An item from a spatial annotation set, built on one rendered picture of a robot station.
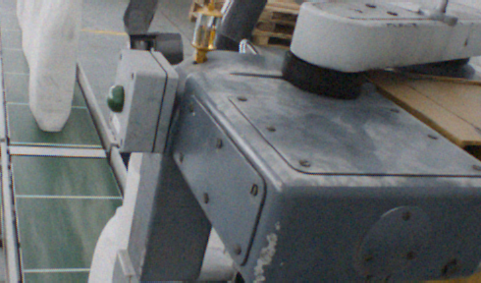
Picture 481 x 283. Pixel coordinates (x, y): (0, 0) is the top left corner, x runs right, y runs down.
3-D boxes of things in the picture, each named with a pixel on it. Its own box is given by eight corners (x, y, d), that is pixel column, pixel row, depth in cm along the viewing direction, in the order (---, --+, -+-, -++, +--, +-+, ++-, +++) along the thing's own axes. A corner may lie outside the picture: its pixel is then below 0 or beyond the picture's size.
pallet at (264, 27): (189, 7, 683) (192, -5, 677) (281, 20, 724) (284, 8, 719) (214, 28, 611) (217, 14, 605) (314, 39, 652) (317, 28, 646)
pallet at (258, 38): (187, 19, 689) (189, 7, 684) (279, 31, 726) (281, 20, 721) (208, 39, 618) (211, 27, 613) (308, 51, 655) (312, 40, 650)
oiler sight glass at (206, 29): (188, 39, 64) (195, 9, 63) (210, 42, 65) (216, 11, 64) (196, 47, 62) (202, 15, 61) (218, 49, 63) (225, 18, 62)
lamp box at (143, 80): (108, 123, 67) (120, 47, 64) (145, 125, 69) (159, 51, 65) (122, 153, 61) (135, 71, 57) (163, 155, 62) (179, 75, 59)
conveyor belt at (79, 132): (-2, 22, 433) (-1, 10, 430) (50, 27, 446) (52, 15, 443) (9, 166, 243) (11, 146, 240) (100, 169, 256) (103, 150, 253)
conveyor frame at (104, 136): (-8, 23, 432) (-6, 4, 427) (56, 28, 448) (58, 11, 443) (-2, 173, 238) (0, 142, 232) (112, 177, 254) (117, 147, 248)
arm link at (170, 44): (128, 21, 136) (127, 10, 127) (178, 18, 137) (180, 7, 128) (132, 72, 135) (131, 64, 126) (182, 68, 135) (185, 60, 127)
